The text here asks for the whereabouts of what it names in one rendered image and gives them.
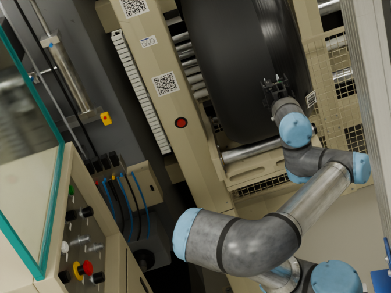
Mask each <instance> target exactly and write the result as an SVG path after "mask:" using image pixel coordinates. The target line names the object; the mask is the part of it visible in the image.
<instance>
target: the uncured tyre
mask: <svg viewBox="0 0 391 293"><path fill-rule="evenodd" d="M180 1H181V6H182V13H183V17H184V21H185V24H186V27H187V31H188V34H189V37H190V41H191V44H192V46H193V49H194V53H195V56H196V58H197V62H198V65H199V67H200V70H201V74H202V77H203V79H204V83H205V86H206V88H207V91H208V94H209V97H210V99H211V102H212V105H213V107H214V110H215V113H216V116H217V118H218V120H219V123H220V125H221V127H222V128H223V130H224V132H225V134H226V136H227V137H228V139H230V140H233V141H235V142H238V143H239V144H252V143H255V142H258V141H261V140H264V139H267V138H270V137H273V136H276V135H279V130H278V127H277V125H276V123H275V121H272V119H271V118H272V117H273V116H272V112H269V110H268V109H265V107H264V105H263V102H262V100H263V99H265V94H264V91H263V89H262V86H261V83H260V81H261V82H262V85H265V84H264V79H265V80H268V79H270V80H271V82H272V80H276V74H277V75H278V77H279V78H283V81H285V78H284V75H283V74H285V75H286V77H287V79H288V81H289V84H290V88H291V90H293V92H294V96H295V97H296V101H297V102H298V103H299V105H300V107H301V108H302V110H303V112H304V114H305V116H306V117H307V118H309V116H310V115H311V113H312V111H313V110H314V105H312V106H311V107H310V108H308V109H307V105H306V101H305V97H306V96H307V95H308V94H310V93H311V92H313V90H312V84H311V77H310V71H309V68H308V63H307V59H306V56H305V52H304V48H303V44H302V41H301V38H300V34H299V32H298V28H297V25H296V22H295V19H294V16H293V14H292V11H291V8H290V6H289V3H288V1H287V0H180Z"/></svg>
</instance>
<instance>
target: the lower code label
mask: <svg viewBox="0 0 391 293"><path fill-rule="evenodd" d="M151 80H152V82H153V84H154V87H155V89H156V91H157V94H158V96H159V97H161V96H163V95H166V94H170V93H172V92H175V91H178V90H180V88H179V86H178V84H177V81H176V78H175V75H174V74H173V71H171V72H167V73H165V74H162V75H159V76H156V77H153V78H151Z"/></svg>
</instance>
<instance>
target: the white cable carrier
mask: <svg viewBox="0 0 391 293"><path fill-rule="evenodd" d="M111 39H112V41H113V43H114V45H115V48H116V50H117V52H118V54H119V57H120V58H121V61H122V63H123V66H124V67H125V70H126V71H127V72H126V73H127V75H128V78H129V80H130V82H131V83H132V86H133V88H134V91H135V93H136V95H137V98H138V99H139V102H140V103H141V104H140V105H141V107H142V110H143V111H144V114H145V116H146V118H147V121H148V122H149V125H150V127H151V130H152V132H153V133H154V137H155V139H156V141H157V144H158V146H159V147H160V150H161V153H162V154H166V153H169V152H171V145H170V142H169V140H168V138H167V136H166V133H165V130H164V129H163V126H162V124H161V122H160V119H159V117H158V114H157V112H156V110H155V108H154V104H153V103H152V100H151V99H150V95H149V93H148V91H147V89H146V87H145V84H144V81H143V79H142V76H141V75H140V72H139V69H138V67H137V65H136V63H135V60H134V59H133V55H132V53H131V51H130V48H129V47H128V44H127V42H126V38H125V36H124V34H123V31H122V29H119V30H116V31H113V32H112V37H111ZM124 42H125V43H124Z"/></svg>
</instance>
